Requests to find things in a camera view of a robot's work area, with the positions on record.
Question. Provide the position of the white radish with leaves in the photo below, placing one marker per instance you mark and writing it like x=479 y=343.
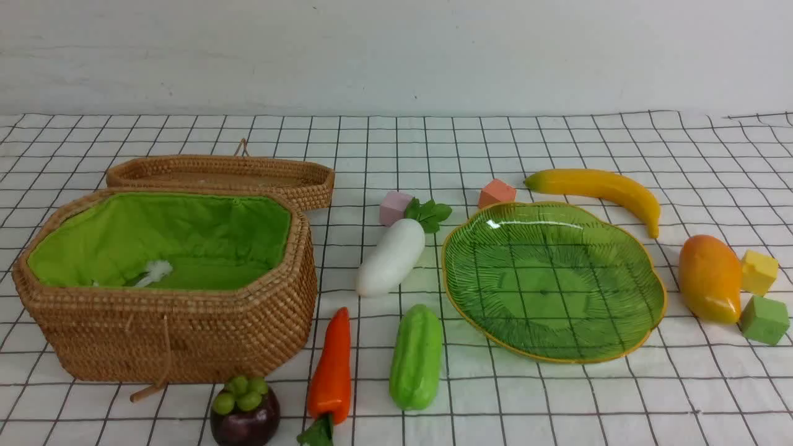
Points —
x=400 y=247

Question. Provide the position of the green chayote gourd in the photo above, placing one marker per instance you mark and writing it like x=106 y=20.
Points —
x=417 y=359

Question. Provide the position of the yellow banana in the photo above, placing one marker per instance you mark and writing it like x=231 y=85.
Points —
x=601 y=184

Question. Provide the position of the orange carrot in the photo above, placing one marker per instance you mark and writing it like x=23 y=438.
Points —
x=330 y=390

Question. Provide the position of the dark purple mangosteen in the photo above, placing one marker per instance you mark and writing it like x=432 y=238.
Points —
x=245 y=412

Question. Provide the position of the orange yellow mango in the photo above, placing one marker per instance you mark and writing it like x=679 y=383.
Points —
x=710 y=279

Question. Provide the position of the pink foam cube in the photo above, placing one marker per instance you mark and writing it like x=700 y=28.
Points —
x=393 y=207

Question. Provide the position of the woven rattan basket lid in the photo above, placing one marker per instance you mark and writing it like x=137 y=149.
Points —
x=308 y=186

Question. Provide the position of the orange foam cube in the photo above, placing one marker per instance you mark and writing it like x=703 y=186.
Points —
x=496 y=192

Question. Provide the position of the green leaf-shaped glass plate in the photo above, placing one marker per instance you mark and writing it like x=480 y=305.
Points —
x=553 y=282

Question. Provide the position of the woven rattan basket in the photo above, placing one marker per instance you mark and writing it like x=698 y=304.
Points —
x=171 y=285

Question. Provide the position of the white grid tablecloth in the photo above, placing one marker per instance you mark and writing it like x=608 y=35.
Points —
x=692 y=382

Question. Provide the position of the yellow foam cube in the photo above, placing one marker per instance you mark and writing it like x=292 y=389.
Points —
x=759 y=272

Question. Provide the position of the green foam cube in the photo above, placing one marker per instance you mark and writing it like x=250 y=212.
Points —
x=764 y=320

